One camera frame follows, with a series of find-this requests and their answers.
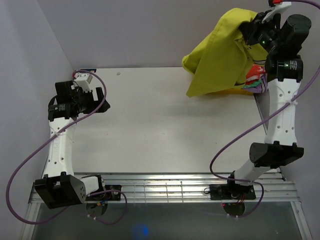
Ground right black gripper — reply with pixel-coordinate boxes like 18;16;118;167
238;9;282;54

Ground yellow-green trousers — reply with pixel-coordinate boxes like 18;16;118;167
182;8;267;97

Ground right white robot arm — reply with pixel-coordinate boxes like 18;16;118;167
225;10;312;199

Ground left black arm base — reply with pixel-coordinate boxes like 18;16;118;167
85;184;122;202

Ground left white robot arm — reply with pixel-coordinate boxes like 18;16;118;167
34;80;110;209

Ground blue label sticker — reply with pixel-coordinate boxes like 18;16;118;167
81;68;97;73

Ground red white patterned garment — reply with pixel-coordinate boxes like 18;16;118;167
245;64;266;85

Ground green folded garment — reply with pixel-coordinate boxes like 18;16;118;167
243;84;255;89

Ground purple striped garment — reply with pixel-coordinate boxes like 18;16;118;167
246;74;268;94

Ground yellow plastic tray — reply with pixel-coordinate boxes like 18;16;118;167
234;89;254;96

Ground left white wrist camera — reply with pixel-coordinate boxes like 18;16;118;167
73;72;93;93

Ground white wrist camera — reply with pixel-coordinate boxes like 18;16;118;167
262;0;292;24
73;72;93;93

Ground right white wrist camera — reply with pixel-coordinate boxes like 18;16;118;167
262;0;292;24

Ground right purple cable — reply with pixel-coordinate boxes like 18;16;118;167
209;0;320;219

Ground purple cable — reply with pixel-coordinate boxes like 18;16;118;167
5;71;129;225
209;0;320;219

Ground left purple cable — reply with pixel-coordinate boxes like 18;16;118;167
5;71;129;225

